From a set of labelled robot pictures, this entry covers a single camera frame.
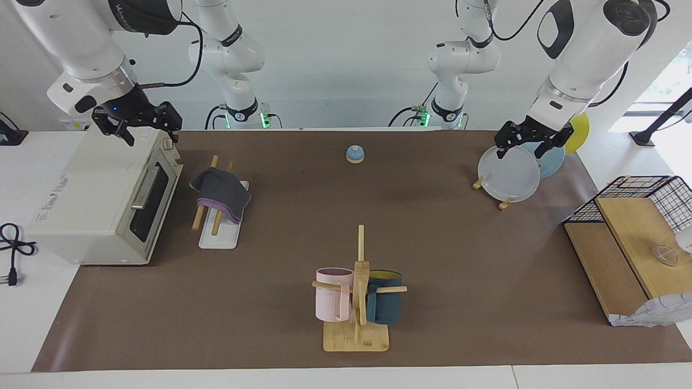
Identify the dark teal mug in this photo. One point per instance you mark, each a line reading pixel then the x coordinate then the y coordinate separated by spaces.
pixel 386 305

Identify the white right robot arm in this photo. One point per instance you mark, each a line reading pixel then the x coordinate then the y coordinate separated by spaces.
pixel 81 43

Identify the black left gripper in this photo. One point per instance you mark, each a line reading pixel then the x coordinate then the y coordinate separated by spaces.
pixel 535 129

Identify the grey plate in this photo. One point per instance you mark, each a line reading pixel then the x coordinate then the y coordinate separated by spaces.
pixel 508 175

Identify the small blue call bell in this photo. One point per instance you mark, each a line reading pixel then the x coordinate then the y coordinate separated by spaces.
pixel 355 155

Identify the cream toaster oven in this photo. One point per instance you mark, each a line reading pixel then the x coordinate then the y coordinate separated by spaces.
pixel 86 200

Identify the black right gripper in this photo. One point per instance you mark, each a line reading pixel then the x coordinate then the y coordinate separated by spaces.
pixel 130 111

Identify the purple and grey towel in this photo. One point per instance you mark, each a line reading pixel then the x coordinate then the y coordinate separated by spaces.
pixel 224 192

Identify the light blue plate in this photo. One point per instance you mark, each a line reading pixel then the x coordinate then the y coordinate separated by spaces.
pixel 551 162

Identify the pink mug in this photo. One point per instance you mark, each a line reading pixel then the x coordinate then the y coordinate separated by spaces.
pixel 330 300

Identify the white power strip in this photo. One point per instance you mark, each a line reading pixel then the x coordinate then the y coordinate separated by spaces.
pixel 73 125

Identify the white wooden-bar towel rack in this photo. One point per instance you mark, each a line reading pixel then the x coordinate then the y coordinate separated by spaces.
pixel 219 237

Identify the yellow plate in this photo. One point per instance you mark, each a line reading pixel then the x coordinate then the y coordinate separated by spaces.
pixel 579 132

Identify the brown table mat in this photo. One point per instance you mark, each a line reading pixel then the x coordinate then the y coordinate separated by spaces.
pixel 303 210

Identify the wooden mug tree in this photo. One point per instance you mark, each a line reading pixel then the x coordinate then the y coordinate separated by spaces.
pixel 357 337

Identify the black desk clamp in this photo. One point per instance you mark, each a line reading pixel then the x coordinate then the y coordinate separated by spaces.
pixel 11 136

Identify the wooden box shelf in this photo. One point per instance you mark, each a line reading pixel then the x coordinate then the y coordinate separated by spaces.
pixel 611 265

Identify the clear glass piece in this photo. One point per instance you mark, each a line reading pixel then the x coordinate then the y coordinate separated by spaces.
pixel 666 254

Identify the white patterned cloth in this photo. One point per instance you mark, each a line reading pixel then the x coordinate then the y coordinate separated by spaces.
pixel 657 313

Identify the wooden plate rack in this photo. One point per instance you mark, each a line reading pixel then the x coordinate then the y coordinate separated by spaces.
pixel 506 205

